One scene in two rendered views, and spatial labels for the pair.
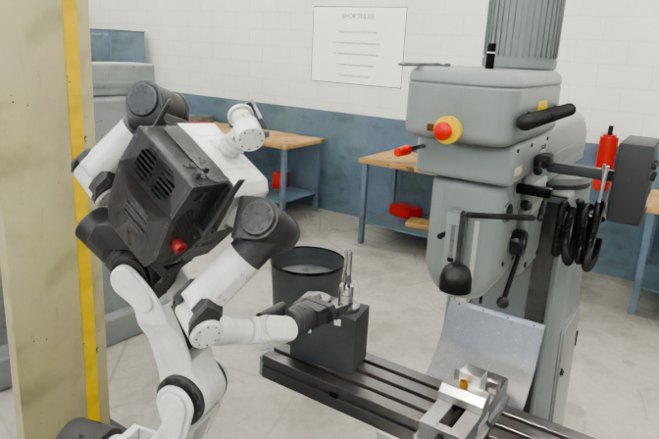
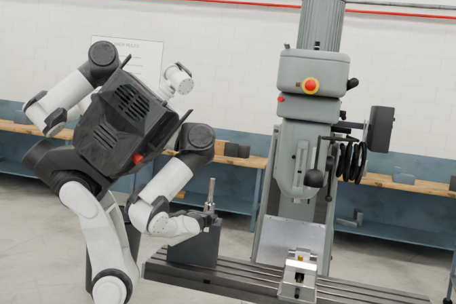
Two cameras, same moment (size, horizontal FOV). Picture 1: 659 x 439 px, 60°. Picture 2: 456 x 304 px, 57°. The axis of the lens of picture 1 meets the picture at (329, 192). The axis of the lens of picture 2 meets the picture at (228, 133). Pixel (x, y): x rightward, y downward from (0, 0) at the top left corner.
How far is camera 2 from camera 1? 0.60 m
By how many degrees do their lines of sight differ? 23
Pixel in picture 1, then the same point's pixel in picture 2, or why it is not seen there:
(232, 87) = (16, 91)
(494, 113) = (338, 76)
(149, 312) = (93, 217)
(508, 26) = (315, 36)
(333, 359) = (201, 257)
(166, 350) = (101, 249)
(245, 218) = (192, 136)
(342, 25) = not seen: hidden behind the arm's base
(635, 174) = (386, 123)
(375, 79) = not seen: hidden behind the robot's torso
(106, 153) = (64, 93)
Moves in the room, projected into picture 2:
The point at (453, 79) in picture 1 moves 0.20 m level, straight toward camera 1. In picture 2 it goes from (313, 55) to (336, 51)
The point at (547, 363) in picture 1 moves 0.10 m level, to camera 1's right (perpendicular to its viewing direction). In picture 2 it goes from (326, 250) to (343, 250)
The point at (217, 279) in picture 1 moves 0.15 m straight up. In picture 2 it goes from (169, 181) to (174, 134)
